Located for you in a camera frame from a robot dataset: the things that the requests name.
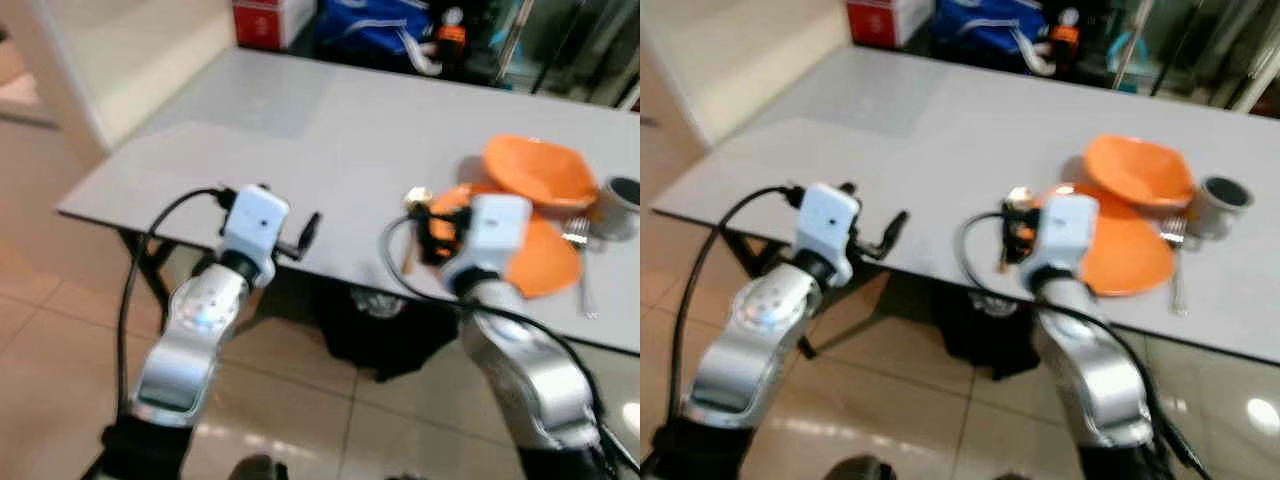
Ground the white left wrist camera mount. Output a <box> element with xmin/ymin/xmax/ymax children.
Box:
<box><xmin>797</xmin><ymin>182</ymin><xmax>861</xmax><ymax>286</ymax></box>
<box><xmin>220</xmin><ymin>185</ymin><xmax>291</xmax><ymax>286</ymax></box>

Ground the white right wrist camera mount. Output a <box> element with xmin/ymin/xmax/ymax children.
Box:
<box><xmin>440</xmin><ymin>193</ymin><xmax>533</xmax><ymax>292</ymax></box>
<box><xmin>1030</xmin><ymin>193</ymin><xmax>1102</xmax><ymax>292</ymax></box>

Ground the black bag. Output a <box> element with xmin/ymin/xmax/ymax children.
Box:
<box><xmin>930</xmin><ymin>280</ymin><xmax>1043</xmax><ymax>382</ymax></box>
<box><xmin>314</xmin><ymin>275</ymin><xmax>473</xmax><ymax>384</ymax></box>

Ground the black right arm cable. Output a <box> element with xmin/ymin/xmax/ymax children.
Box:
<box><xmin>378</xmin><ymin>215</ymin><xmax>641</xmax><ymax>476</ymax></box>
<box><xmin>952</xmin><ymin>212</ymin><xmax>1213</xmax><ymax>479</ymax></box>

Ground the silver fork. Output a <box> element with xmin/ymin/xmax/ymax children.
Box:
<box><xmin>1159</xmin><ymin>215</ymin><xmax>1192</xmax><ymax>319</ymax></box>
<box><xmin>564</xmin><ymin>215</ymin><xmax>600</xmax><ymax>321</ymax></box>

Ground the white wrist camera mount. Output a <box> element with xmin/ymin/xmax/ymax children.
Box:
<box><xmin>440</xmin><ymin>193</ymin><xmax>533</xmax><ymax>292</ymax></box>
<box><xmin>797</xmin><ymin>182</ymin><xmax>861</xmax><ymax>286</ymax></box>
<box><xmin>1030</xmin><ymin>193</ymin><xmax>1102</xmax><ymax>292</ymax></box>
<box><xmin>220</xmin><ymin>185</ymin><xmax>291</xmax><ymax>286</ymax></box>

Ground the orange bowl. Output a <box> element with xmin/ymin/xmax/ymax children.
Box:
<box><xmin>483</xmin><ymin>134</ymin><xmax>599</xmax><ymax>212</ymax></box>
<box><xmin>1084</xmin><ymin>133</ymin><xmax>1197</xmax><ymax>212</ymax></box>

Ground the orange and black bottle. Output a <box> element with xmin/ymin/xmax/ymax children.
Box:
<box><xmin>434</xmin><ymin>8</ymin><xmax>470</xmax><ymax>77</ymax></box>
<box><xmin>1048</xmin><ymin>8</ymin><xmax>1084</xmax><ymax>77</ymax></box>

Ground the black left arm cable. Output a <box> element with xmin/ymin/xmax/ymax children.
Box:
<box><xmin>668</xmin><ymin>184</ymin><xmax>804</xmax><ymax>431</ymax></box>
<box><xmin>114</xmin><ymin>185</ymin><xmax>237</xmax><ymax>421</ymax></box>

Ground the dark robot foot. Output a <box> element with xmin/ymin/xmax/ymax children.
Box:
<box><xmin>824</xmin><ymin>455</ymin><xmax>897</xmax><ymax>480</ymax></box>
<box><xmin>227</xmin><ymin>455</ymin><xmax>292</xmax><ymax>480</ymax></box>

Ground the orange plate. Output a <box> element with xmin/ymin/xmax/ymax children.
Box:
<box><xmin>1036</xmin><ymin>183</ymin><xmax>1177</xmax><ymax>299</ymax></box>
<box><xmin>430</xmin><ymin>183</ymin><xmax>584</xmax><ymax>300</ymax></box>

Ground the blue bag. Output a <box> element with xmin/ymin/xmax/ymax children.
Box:
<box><xmin>315</xmin><ymin>0</ymin><xmax>443</xmax><ymax>77</ymax></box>
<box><xmin>930</xmin><ymin>0</ymin><xmax>1061</xmax><ymax>77</ymax></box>

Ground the red box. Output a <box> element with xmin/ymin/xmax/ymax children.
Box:
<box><xmin>846</xmin><ymin>0</ymin><xmax>937</xmax><ymax>49</ymax></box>
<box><xmin>232</xmin><ymin>0</ymin><xmax>319</xmax><ymax>51</ymax></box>

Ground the grey cup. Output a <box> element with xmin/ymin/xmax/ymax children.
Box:
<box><xmin>1190</xmin><ymin>176</ymin><xmax>1255</xmax><ymax>242</ymax></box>
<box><xmin>594</xmin><ymin>176</ymin><xmax>641</xmax><ymax>244</ymax></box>

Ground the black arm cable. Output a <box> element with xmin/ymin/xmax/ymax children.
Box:
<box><xmin>952</xmin><ymin>212</ymin><xmax>1213</xmax><ymax>479</ymax></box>
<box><xmin>378</xmin><ymin>215</ymin><xmax>641</xmax><ymax>476</ymax></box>
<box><xmin>668</xmin><ymin>184</ymin><xmax>804</xmax><ymax>431</ymax></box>
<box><xmin>114</xmin><ymin>185</ymin><xmax>237</xmax><ymax>421</ymax></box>

